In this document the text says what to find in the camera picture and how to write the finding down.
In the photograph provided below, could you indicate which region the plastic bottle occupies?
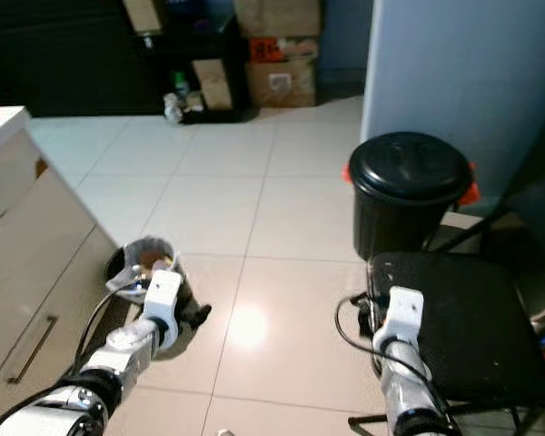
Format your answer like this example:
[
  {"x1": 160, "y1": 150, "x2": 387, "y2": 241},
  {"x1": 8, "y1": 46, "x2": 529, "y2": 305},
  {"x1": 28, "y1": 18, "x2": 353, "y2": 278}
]
[{"x1": 163, "y1": 73, "x2": 188, "y2": 124}]

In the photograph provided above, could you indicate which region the black lidded trash bin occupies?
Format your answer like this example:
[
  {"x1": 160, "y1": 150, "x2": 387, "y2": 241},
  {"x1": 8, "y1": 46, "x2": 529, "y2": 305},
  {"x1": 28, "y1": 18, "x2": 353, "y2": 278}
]
[{"x1": 343, "y1": 132, "x2": 481, "y2": 260}]

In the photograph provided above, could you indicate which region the small bin with grey liner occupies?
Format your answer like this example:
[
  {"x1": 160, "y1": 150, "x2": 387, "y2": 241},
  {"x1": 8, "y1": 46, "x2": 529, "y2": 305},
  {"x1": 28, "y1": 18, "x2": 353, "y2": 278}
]
[{"x1": 107, "y1": 236, "x2": 187, "y2": 301}]

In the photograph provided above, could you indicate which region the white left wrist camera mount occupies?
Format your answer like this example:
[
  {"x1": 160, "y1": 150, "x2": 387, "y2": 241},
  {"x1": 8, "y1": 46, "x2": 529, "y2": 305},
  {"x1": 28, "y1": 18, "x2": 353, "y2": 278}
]
[{"x1": 144, "y1": 269, "x2": 184, "y2": 348}]

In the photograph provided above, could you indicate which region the metal cabinet handle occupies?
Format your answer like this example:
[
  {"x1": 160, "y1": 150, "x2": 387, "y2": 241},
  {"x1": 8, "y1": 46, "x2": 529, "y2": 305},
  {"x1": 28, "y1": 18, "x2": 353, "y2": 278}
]
[{"x1": 9, "y1": 313, "x2": 57, "y2": 385}]

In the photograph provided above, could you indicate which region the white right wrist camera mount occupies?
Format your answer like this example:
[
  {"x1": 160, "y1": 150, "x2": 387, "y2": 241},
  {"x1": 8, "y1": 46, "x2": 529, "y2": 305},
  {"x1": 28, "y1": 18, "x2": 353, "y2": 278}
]
[{"x1": 372, "y1": 286, "x2": 425, "y2": 355}]

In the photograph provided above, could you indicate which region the white kitchen cabinet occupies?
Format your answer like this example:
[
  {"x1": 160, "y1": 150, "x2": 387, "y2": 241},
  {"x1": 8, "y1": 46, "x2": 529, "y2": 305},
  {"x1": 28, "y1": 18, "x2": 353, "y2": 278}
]
[{"x1": 0, "y1": 106, "x2": 124, "y2": 432}]

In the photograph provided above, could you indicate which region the black chair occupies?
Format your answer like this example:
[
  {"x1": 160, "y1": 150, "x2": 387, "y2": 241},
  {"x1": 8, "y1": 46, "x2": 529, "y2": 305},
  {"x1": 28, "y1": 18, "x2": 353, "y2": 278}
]
[{"x1": 350, "y1": 250, "x2": 545, "y2": 436}]

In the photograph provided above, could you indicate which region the flat cardboard piece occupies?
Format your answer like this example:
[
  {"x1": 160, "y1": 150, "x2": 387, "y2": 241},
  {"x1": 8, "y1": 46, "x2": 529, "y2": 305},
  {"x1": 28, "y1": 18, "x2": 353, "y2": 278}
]
[{"x1": 193, "y1": 59, "x2": 233, "y2": 112}]

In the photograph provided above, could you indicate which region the black cabinet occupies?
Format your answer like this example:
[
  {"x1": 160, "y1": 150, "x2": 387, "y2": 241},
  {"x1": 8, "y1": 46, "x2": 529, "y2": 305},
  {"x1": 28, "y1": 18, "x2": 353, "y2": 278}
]
[{"x1": 0, "y1": 0, "x2": 155, "y2": 117}]

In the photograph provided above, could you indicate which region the orange paper sign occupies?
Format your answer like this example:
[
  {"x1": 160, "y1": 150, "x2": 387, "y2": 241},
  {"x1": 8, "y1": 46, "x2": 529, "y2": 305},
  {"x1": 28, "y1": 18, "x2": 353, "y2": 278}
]
[{"x1": 250, "y1": 38, "x2": 287, "y2": 63}]

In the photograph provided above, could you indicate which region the black left wrist camera cable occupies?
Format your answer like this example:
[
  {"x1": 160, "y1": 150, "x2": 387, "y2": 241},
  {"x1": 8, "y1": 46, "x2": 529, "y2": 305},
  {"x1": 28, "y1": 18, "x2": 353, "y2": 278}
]
[{"x1": 91, "y1": 277, "x2": 157, "y2": 378}]

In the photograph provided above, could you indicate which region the tan cardboard sheet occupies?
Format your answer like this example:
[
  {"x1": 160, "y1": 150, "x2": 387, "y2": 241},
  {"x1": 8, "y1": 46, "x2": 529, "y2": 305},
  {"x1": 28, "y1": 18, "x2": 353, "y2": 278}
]
[{"x1": 124, "y1": 0, "x2": 165, "y2": 35}]

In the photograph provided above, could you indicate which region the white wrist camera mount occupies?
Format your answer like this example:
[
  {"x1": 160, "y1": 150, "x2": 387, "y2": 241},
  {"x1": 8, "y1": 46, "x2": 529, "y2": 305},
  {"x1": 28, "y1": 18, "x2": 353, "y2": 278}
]
[
  {"x1": 144, "y1": 269, "x2": 184, "y2": 348},
  {"x1": 372, "y1": 286, "x2": 425, "y2": 355}
]

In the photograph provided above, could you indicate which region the large plain cardboard box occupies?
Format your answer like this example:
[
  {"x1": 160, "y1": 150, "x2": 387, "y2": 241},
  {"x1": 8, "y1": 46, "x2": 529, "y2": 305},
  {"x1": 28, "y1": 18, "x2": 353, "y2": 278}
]
[{"x1": 233, "y1": 0, "x2": 322, "y2": 39}]

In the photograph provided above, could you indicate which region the cardboard box with white label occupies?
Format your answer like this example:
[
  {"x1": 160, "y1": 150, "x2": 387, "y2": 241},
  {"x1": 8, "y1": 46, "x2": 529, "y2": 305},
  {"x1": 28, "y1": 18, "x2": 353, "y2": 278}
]
[{"x1": 245, "y1": 59, "x2": 319, "y2": 108}]

